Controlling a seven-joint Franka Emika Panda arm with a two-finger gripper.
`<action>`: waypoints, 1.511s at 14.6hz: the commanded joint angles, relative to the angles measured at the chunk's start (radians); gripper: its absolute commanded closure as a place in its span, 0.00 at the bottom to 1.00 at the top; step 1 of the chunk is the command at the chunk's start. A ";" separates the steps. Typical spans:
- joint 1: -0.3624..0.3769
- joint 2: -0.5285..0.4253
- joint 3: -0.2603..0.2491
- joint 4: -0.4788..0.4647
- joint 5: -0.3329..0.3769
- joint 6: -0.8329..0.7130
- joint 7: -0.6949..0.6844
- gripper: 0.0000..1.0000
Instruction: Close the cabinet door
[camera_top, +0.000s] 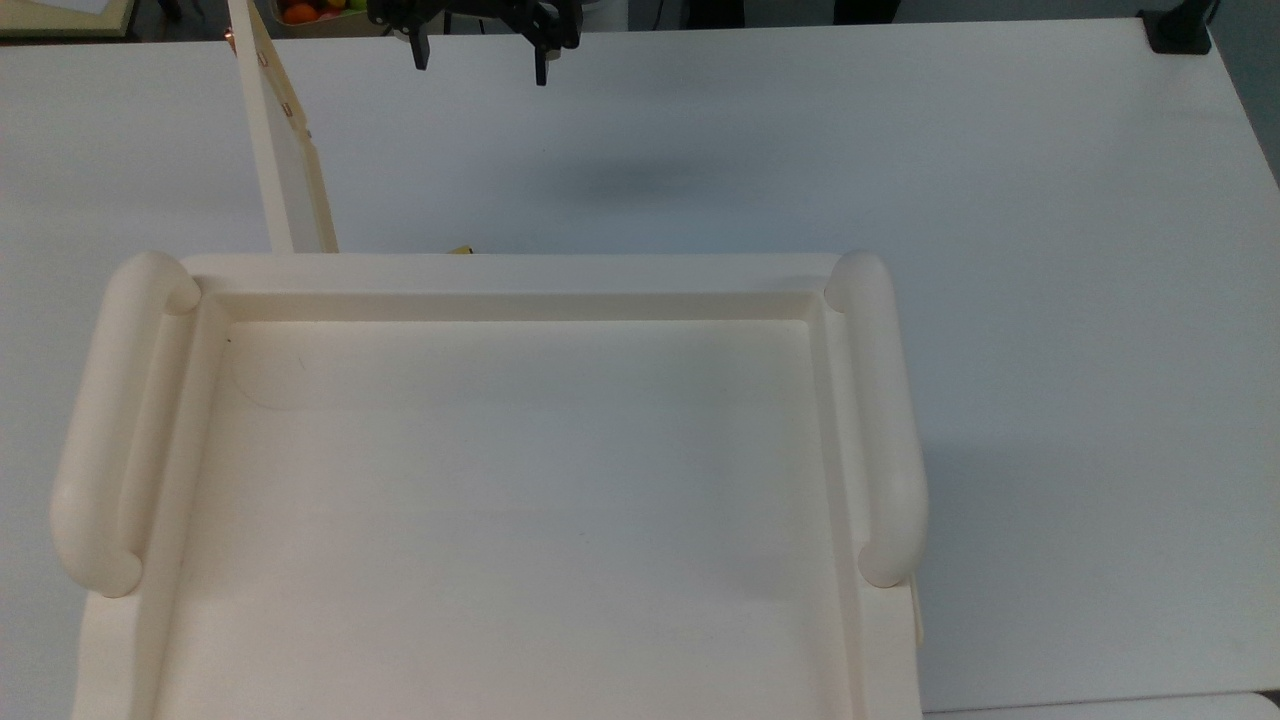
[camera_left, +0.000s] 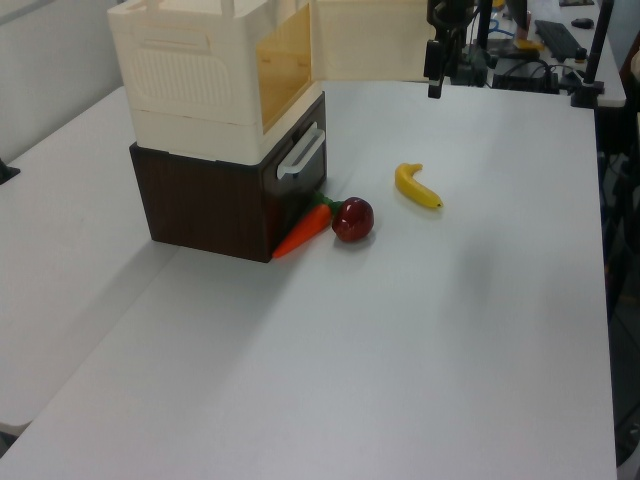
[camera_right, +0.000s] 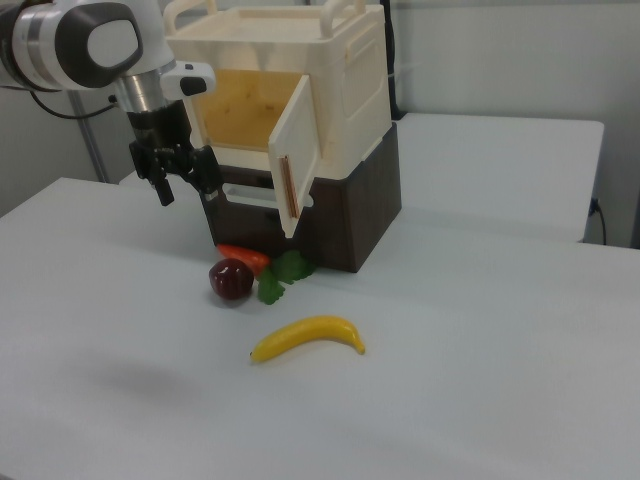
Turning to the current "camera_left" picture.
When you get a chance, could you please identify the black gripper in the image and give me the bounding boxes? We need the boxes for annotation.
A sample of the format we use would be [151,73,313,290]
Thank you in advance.
[423,0,472,99]

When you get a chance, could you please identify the cream cabinet door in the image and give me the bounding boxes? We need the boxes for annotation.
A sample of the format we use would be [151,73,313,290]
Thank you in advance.
[310,0,437,85]

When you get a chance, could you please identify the cream plastic cabinet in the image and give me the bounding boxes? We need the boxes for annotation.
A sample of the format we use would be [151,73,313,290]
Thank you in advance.
[106,0,326,165]

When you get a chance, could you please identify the dark green device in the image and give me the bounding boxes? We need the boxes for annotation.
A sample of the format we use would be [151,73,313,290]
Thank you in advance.
[449,47,490,88]

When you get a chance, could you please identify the thin black pole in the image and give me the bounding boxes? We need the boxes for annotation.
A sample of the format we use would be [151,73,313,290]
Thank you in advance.
[476,0,495,52]

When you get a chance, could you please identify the black electronics box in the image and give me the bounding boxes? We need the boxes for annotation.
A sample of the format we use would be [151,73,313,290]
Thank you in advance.
[491,49,562,95]

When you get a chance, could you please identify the yellow toy banana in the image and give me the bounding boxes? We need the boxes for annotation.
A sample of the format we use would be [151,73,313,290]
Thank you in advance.
[394,162,445,210]

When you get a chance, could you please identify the black computer keyboard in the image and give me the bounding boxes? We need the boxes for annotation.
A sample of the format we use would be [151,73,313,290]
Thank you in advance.
[533,19,585,65]

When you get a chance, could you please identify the red toy apple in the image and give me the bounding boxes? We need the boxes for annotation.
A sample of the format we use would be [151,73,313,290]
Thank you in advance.
[331,196,375,244]

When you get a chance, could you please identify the orange toy carrot with greens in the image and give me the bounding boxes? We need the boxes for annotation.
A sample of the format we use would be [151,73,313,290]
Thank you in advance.
[271,192,345,260]

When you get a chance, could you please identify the dark brown drawer box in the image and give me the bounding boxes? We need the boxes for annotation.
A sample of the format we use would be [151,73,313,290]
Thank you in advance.
[128,91,329,265]

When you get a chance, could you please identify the white drawer handle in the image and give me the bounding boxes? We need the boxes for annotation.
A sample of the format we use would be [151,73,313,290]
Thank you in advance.
[276,121,326,181]

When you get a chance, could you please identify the black clamped camera pole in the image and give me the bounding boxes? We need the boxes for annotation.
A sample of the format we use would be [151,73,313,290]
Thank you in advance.
[570,0,617,109]

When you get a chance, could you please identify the black table bracket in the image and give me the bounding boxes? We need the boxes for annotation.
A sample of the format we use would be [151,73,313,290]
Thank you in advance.
[0,157,23,186]

